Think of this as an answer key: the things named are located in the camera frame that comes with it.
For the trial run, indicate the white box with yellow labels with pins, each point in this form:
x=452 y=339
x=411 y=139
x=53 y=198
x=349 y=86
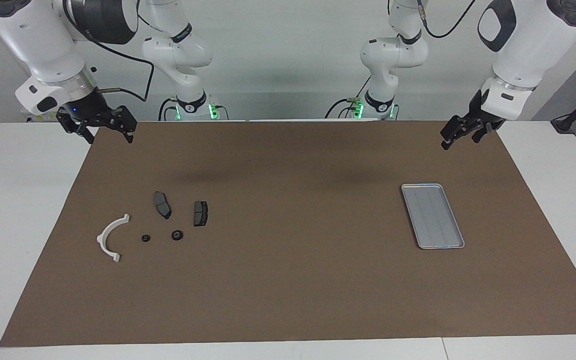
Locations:
x=43 y=118

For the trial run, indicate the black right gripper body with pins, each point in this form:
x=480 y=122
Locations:
x=90 y=110

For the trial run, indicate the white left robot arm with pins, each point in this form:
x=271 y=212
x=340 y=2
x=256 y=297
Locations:
x=528 y=45

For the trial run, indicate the long dark brake pad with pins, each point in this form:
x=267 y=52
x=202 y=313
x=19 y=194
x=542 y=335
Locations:
x=162 y=204

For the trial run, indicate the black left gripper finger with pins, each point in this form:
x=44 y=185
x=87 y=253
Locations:
x=482 y=132
x=455 y=129

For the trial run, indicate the short dark brake pad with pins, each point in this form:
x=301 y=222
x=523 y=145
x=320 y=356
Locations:
x=201 y=213

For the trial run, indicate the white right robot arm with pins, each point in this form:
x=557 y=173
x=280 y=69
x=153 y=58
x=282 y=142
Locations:
x=43 y=40

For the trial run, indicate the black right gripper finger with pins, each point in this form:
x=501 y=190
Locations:
x=127 y=122
x=75 y=127

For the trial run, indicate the brown table mat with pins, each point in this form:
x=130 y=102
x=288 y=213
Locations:
x=288 y=280

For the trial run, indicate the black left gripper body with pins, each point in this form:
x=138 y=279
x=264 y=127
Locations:
x=477 y=112

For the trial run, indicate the large black bearing gear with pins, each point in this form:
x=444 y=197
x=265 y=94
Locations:
x=177 y=235

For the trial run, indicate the white curved plastic bracket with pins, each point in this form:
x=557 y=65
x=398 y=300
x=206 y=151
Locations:
x=102 y=239

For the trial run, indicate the silver metal tray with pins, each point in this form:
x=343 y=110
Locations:
x=433 y=217

